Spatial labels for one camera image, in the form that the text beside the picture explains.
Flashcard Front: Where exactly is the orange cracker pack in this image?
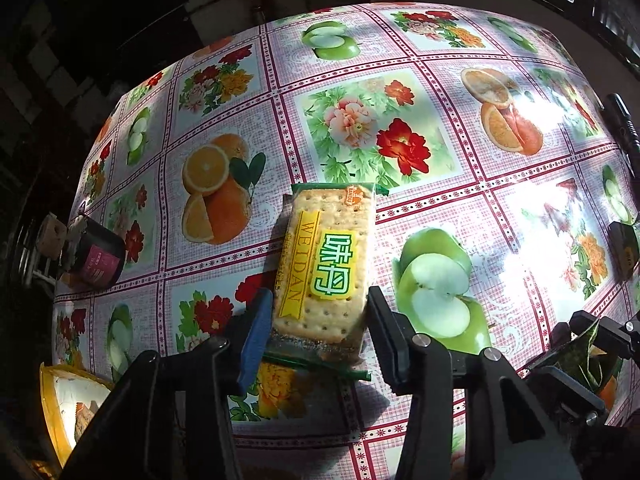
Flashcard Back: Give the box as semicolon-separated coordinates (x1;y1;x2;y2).
74;400;99;442

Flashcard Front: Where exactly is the floral fruit vinyl tablecloth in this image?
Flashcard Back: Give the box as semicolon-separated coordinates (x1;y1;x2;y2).
52;3;639;479

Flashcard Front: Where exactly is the dark jar with pink label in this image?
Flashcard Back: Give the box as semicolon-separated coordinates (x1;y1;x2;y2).
61;214;126;289

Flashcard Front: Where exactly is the dark green small packet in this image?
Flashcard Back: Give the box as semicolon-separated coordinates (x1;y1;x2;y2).
608;221;639;282

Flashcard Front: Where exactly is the yellow-rimmed shallow tray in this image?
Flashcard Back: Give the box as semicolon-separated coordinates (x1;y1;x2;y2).
39;364;114;467

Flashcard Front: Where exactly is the small tan cup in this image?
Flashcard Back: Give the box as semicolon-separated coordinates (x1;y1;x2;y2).
36;214;67;260

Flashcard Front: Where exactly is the black flashlight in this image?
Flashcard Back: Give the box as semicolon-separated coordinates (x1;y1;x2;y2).
604;93;640;188

